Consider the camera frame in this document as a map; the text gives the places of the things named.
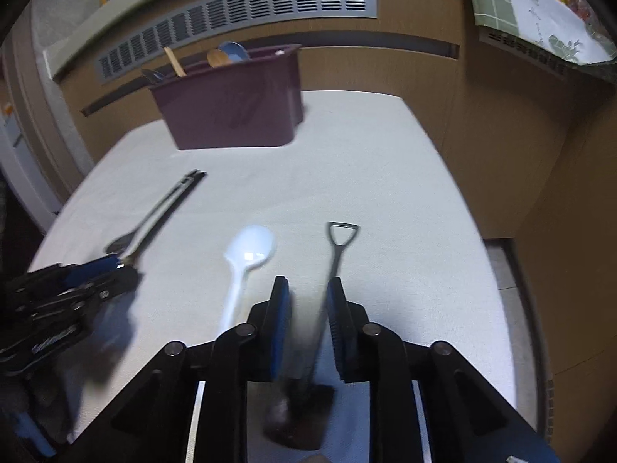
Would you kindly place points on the orange chili bottle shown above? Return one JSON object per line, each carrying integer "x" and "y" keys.
{"x": 578, "y": 0}

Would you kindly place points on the long grey vent grille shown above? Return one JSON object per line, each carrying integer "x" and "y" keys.
{"x": 241, "y": 9}

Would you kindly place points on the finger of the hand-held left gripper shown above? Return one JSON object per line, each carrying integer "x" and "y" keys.
{"x": 113, "y": 287}
{"x": 91, "y": 270}

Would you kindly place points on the short grey vent grille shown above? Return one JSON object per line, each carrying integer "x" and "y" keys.
{"x": 525, "y": 53}

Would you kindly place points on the wooden spoon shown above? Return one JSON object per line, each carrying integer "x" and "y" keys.
{"x": 217, "y": 59}

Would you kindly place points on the shovel-shaped metal spoon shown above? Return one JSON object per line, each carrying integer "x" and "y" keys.
{"x": 333, "y": 260}

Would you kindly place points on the blue plastic spoon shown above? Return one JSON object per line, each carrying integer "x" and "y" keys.
{"x": 234, "y": 51}

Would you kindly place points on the white plastic spoon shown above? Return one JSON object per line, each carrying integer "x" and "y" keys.
{"x": 250, "y": 251}

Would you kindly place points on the purple plastic utensil holder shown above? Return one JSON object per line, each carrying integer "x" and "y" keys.
{"x": 231, "y": 111}

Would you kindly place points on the green checked cloth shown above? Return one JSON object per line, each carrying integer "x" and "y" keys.
{"x": 511, "y": 5}

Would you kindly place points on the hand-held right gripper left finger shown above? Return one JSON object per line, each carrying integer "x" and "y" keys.
{"x": 282, "y": 333}

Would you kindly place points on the white shelf cabinet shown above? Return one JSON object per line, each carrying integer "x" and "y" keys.
{"x": 14, "y": 144}

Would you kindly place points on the wooden kitchen cabinet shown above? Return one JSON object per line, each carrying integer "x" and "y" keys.
{"x": 530, "y": 154}

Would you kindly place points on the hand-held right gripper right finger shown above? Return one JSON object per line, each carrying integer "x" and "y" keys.
{"x": 337, "y": 333}

